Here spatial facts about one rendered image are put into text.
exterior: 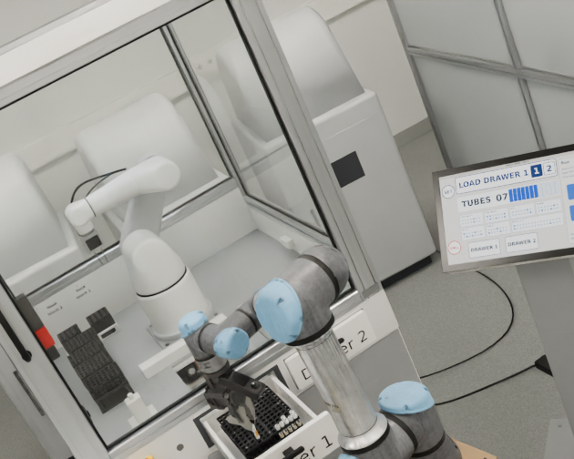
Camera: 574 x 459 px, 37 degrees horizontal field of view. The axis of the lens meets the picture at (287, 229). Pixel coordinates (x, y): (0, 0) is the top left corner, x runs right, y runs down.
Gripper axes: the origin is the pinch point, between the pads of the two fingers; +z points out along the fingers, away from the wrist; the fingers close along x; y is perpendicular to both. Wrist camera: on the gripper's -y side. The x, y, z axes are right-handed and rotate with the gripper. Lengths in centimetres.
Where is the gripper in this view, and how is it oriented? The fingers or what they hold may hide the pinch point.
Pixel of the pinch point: (252, 423)
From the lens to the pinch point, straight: 232.7
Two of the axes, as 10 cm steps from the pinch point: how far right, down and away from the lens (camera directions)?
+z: 3.8, 8.3, 4.0
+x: -3.8, 5.4, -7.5
